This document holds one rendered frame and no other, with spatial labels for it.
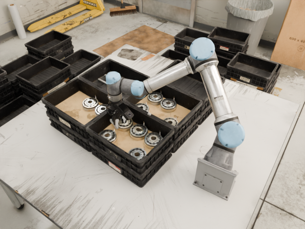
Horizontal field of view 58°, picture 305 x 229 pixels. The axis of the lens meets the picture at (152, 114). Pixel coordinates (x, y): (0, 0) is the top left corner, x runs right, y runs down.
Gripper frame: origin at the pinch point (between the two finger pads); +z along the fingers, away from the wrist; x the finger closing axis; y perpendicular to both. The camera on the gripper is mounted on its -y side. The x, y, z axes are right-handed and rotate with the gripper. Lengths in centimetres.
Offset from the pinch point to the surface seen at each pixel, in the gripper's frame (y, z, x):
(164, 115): -11.2, 2.0, -26.2
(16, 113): 130, 58, 18
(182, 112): -17.7, 1.9, -36.2
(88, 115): 23.4, 2.1, 6.1
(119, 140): -6.0, 2.1, 6.9
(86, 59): 141, 47, -74
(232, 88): -21, 15, -96
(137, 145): -16.5, 2.1, 2.9
